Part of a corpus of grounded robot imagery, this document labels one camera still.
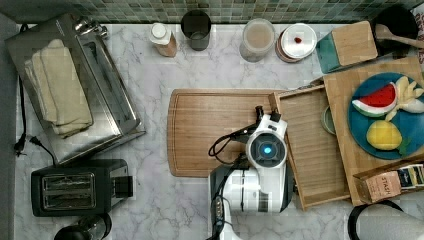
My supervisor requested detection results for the toy watermelon slice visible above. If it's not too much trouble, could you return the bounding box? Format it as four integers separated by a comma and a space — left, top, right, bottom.
352, 82, 397, 117

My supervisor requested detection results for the wooden cutting board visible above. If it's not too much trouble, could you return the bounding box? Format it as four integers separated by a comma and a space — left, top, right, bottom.
167, 89, 275, 177

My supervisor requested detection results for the white lidded round container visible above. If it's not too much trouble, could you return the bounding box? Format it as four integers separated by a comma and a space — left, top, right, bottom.
275, 23, 317, 63

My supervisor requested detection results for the toy banana bunch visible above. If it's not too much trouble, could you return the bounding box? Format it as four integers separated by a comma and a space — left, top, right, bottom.
385, 76, 424, 121

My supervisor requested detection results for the white-capped spice bottle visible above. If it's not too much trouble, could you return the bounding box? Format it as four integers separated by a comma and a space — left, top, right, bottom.
149, 23, 177, 57

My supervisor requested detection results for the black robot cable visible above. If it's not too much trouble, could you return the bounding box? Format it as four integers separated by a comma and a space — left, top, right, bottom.
207, 122, 258, 166

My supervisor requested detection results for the black pot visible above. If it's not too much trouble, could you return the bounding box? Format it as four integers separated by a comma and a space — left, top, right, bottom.
370, 4, 418, 59

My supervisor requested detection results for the black round kettle lid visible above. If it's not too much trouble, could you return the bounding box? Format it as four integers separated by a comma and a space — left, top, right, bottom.
54, 213, 112, 240

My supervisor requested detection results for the toy yellow lemon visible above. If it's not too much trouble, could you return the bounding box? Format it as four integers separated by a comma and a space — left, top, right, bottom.
366, 120, 403, 151

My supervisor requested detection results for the wooden drawer cabinet top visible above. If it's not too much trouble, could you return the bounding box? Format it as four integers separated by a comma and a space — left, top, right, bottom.
323, 56, 423, 206

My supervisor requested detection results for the black drawer handle bar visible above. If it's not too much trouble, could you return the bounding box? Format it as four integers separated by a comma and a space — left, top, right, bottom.
255, 106, 264, 123

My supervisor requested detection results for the wooden spoon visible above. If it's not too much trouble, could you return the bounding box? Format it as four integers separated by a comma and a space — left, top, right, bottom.
375, 24, 424, 49

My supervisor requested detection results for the black toaster power cord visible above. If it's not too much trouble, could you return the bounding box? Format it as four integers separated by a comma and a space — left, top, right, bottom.
13, 23, 58, 168

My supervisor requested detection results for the green ceramic plate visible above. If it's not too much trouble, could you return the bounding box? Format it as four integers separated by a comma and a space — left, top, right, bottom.
321, 106, 336, 135

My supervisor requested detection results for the blue round plate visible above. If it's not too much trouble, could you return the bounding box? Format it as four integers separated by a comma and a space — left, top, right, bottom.
348, 72, 423, 159

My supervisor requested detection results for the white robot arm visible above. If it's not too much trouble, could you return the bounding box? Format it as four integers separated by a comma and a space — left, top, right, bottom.
206, 109, 294, 240

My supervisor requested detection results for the Stash tea box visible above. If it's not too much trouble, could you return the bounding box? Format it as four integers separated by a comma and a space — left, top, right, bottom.
354, 162, 423, 204

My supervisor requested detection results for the glass jar with powder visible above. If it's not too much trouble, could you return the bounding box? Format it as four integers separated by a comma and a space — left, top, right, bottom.
239, 18, 275, 63

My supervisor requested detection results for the black two-slot toaster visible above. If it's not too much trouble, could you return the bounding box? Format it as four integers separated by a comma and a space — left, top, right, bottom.
31, 159, 134, 217

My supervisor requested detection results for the wooden drawer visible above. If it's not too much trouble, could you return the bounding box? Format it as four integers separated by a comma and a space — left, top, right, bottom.
269, 85, 350, 209

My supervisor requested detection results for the beige folded towel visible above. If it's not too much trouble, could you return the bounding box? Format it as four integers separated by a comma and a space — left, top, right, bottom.
24, 39, 93, 138

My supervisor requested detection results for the grey round pan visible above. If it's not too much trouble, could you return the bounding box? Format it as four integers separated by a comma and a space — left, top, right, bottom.
347, 200, 424, 240

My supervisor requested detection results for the dark empty glass jar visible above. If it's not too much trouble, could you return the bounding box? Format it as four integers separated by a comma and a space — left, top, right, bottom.
181, 10, 212, 51

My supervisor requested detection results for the silver toaster oven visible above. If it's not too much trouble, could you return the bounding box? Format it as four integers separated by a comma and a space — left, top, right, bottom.
5, 14, 145, 164

